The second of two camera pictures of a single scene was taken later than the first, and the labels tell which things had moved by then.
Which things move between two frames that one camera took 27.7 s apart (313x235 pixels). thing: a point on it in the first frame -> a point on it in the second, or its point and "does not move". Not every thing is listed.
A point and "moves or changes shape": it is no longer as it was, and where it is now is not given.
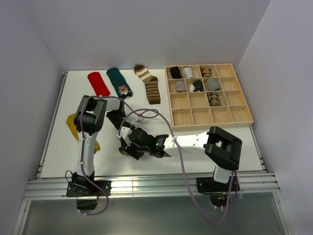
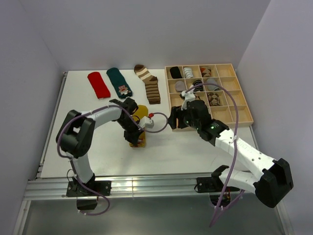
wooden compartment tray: x=204 y=96 does not move
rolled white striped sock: x=188 y=72 does not move
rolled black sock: x=175 y=72 does not move
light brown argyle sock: x=213 y=99 does not move
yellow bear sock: x=70 y=123 moves or changes shape
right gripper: x=129 y=147 -> x=177 y=112
